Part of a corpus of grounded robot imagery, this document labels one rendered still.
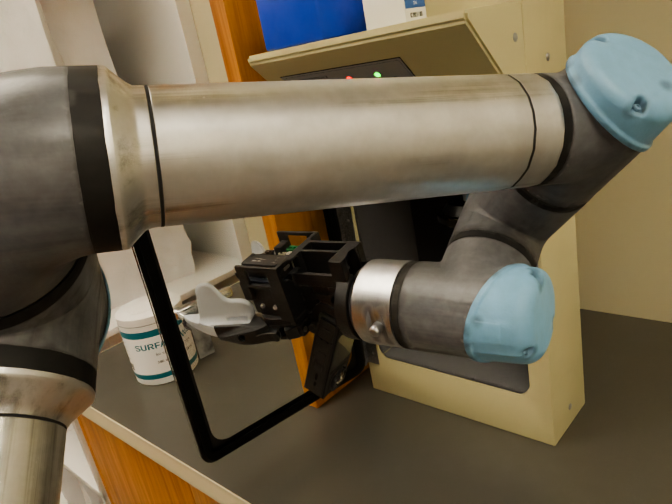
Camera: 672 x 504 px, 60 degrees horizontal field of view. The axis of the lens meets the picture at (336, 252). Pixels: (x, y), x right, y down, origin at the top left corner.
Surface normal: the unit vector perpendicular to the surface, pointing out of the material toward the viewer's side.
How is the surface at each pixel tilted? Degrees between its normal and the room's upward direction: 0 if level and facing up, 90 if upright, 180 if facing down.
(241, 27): 90
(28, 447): 71
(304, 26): 90
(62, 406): 119
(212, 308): 98
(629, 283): 90
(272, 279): 98
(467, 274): 24
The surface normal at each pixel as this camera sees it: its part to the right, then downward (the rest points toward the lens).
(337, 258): -0.27, -0.86
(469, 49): -0.33, 0.91
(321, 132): 0.33, -0.04
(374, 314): -0.51, 0.51
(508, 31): 0.73, 0.09
